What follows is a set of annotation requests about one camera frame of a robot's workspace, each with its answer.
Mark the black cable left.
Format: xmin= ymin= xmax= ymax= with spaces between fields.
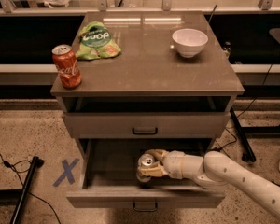
xmin=0 ymin=143 xmax=62 ymax=224

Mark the grey drawer cabinet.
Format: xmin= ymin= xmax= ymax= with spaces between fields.
xmin=49 ymin=10 xmax=245 ymax=154

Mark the black stand leg left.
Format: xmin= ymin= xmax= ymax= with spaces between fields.
xmin=9 ymin=156 xmax=44 ymax=224

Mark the blue tape X mark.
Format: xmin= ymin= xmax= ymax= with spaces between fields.
xmin=53 ymin=158 xmax=79 ymax=187

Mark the open grey lower drawer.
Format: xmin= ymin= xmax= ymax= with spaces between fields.
xmin=66 ymin=139 xmax=225 ymax=212

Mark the white bowl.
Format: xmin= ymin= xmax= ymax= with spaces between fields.
xmin=172 ymin=28 xmax=208 ymax=58

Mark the black stand leg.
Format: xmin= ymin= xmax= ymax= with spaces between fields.
xmin=9 ymin=156 xmax=44 ymax=224
xmin=230 ymin=109 xmax=256 ymax=162

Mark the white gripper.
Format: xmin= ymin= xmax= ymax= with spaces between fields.
xmin=138 ymin=149 xmax=186 ymax=179

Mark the green 7up can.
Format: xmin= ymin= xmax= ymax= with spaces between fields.
xmin=136 ymin=154 xmax=154 ymax=183

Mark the black stand leg right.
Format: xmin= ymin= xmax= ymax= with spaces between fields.
xmin=230 ymin=109 xmax=256 ymax=162

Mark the green chip bag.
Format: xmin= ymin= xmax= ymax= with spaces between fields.
xmin=76 ymin=21 xmax=121 ymax=61

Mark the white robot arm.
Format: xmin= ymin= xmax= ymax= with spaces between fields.
xmin=137 ymin=149 xmax=280 ymax=220

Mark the black cable with adapter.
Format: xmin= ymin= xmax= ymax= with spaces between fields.
xmin=213 ymin=63 xmax=274 ymax=152

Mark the red Coca-Cola can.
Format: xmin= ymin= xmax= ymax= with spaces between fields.
xmin=52 ymin=44 xmax=81 ymax=89

